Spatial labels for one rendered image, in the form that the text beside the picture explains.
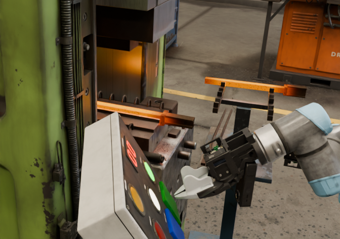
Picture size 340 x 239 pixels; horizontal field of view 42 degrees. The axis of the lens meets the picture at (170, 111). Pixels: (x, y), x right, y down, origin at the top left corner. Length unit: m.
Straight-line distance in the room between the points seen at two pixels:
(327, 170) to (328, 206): 1.98
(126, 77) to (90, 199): 0.99
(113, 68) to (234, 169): 0.85
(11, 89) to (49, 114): 0.10
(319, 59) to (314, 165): 3.97
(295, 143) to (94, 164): 0.41
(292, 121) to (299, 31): 3.91
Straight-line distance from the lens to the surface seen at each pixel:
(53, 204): 1.16
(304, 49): 4.89
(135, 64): 1.63
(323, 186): 0.99
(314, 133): 0.96
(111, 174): 0.75
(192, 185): 0.96
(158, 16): 1.22
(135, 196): 0.73
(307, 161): 0.97
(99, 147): 0.85
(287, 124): 0.95
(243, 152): 0.95
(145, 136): 1.32
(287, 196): 2.94
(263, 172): 1.84
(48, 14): 0.98
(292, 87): 1.96
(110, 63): 1.67
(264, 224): 2.66
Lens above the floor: 1.59
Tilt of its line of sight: 24 degrees down
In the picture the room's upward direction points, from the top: 4 degrees clockwise
